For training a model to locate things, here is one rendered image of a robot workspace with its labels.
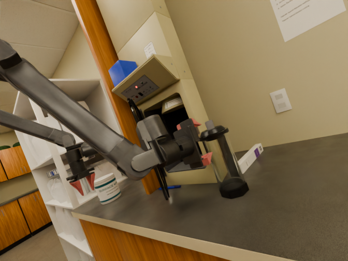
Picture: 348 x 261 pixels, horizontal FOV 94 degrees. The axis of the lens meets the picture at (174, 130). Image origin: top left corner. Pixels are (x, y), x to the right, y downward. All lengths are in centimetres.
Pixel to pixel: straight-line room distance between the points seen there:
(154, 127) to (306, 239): 38
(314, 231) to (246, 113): 72
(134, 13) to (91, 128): 65
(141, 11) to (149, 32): 10
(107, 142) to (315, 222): 47
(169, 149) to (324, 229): 35
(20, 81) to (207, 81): 92
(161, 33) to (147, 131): 50
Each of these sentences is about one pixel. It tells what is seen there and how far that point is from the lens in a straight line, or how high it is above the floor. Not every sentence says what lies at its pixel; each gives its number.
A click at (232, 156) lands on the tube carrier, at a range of 58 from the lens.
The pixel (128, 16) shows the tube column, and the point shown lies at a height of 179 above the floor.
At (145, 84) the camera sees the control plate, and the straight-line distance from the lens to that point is 75.
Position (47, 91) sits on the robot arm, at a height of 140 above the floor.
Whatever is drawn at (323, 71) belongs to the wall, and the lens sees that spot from 102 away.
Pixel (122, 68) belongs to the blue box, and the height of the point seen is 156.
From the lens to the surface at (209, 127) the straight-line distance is 57.
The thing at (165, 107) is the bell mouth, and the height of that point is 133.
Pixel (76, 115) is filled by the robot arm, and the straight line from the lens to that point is 41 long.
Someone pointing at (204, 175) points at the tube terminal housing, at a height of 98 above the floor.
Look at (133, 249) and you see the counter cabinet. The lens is 93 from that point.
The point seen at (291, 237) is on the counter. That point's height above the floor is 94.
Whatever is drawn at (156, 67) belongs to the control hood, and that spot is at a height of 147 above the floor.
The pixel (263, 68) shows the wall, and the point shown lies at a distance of 103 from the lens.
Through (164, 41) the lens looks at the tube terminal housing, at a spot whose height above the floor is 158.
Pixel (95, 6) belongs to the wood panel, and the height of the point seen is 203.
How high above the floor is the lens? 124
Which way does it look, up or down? 2 degrees down
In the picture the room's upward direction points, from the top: 21 degrees counter-clockwise
